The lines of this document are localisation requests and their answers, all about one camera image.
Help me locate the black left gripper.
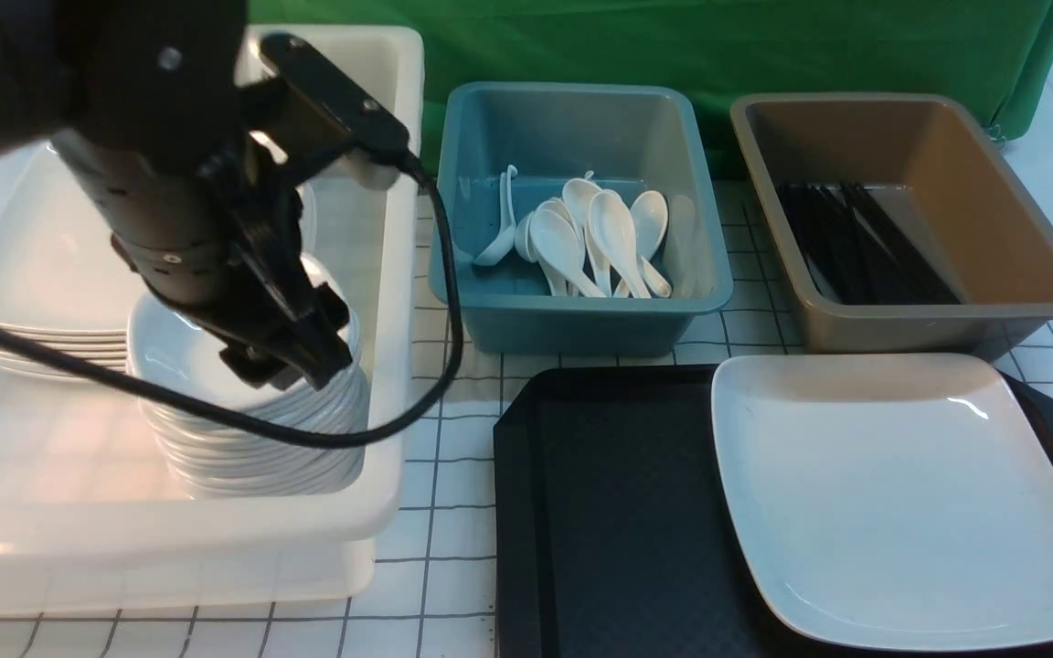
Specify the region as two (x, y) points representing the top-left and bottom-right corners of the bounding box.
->
(53, 131), (352, 390)

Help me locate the large white square plate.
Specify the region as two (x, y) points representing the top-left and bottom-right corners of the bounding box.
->
(711, 354), (1053, 653)

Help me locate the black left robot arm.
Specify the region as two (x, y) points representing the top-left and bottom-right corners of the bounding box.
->
(0, 1), (371, 387)

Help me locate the stack of white square plates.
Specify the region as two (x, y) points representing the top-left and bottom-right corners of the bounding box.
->
(0, 144), (146, 372)

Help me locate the stack of white bowls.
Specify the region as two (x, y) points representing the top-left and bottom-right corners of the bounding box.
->
(126, 294), (369, 497)

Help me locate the white spoon leaning left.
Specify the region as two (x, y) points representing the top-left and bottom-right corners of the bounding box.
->
(473, 164), (518, 268)

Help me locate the large white plastic tub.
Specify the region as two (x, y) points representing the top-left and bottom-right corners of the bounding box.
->
(0, 25), (425, 617)

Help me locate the white spoon centre front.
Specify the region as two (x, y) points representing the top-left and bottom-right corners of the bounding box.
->
(529, 208), (607, 297)

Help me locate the white spoon back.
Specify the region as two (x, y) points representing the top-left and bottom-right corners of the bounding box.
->
(561, 178), (602, 226)

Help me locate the white spoon centre tall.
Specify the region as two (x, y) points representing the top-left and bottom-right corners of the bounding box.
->
(588, 190), (651, 299)

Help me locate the teal plastic bin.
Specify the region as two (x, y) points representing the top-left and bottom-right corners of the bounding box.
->
(438, 80), (734, 357)

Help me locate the white spoon right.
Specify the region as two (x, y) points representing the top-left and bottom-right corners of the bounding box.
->
(630, 190), (672, 297)

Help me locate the black serving tray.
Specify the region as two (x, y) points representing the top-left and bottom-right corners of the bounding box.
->
(494, 364), (1053, 657)

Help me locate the black chopsticks bundle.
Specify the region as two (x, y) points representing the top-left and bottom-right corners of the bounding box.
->
(776, 183), (962, 305)

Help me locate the brown plastic bin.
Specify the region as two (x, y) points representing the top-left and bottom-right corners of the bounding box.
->
(730, 92), (1053, 361)

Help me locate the green cloth backdrop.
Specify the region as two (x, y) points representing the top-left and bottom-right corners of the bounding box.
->
(249, 1), (1053, 178)

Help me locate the black cable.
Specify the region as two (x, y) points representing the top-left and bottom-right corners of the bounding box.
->
(0, 151), (465, 450)

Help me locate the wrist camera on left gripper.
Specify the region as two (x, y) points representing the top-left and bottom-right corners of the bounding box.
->
(239, 32), (417, 190)

